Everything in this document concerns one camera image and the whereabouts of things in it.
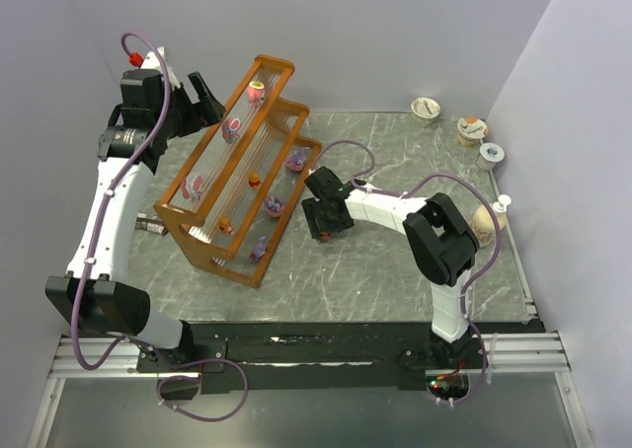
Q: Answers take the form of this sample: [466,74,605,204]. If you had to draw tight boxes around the beige soap pump bottle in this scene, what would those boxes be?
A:
[469,194,512,248]

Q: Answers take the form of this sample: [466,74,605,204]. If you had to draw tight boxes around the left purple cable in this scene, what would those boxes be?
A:
[71,32,173,370]

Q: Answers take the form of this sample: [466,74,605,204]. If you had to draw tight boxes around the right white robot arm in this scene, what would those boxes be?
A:
[302,167,480,343]

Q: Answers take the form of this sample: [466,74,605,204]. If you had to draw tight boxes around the purple cable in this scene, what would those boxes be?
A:
[308,140,504,408]
[71,32,173,370]

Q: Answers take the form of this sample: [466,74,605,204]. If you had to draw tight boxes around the pink pot toy green top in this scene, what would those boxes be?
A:
[246,80,266,110]

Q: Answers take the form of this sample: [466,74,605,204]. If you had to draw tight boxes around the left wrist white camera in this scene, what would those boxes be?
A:
[128,46,181,89]

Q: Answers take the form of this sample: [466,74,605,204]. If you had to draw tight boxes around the white yogurt cup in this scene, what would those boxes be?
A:
[411,97,441,126]

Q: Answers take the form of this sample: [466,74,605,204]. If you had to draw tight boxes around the pink ball purple bunny toy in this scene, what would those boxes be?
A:
[263,195,285,218]

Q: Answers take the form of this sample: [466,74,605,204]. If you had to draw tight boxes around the brown chocolate bar wrapper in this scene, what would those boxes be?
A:
[134,213,168,236]

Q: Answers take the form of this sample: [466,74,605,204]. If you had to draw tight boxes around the pink egg toy blue spots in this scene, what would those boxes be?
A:
[221,117,242,144]

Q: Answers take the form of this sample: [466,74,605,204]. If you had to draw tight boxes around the small purple bunny toy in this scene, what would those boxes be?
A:
[249,236,267,262]

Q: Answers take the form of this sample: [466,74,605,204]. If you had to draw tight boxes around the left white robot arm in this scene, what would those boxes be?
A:
[45,68,225,364]

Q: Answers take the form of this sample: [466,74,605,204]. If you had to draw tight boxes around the orange yogurt cup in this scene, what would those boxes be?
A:
[457,116,489,147]

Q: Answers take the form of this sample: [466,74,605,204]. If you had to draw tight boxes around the pink egg toy white frill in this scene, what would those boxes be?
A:
[180,174,204,201]

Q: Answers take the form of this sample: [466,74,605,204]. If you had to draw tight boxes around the orange wooden tiered shelf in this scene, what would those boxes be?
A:
[154,54,322,288]

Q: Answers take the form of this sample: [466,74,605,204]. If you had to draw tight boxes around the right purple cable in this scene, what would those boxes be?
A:
[308,140,504,408]

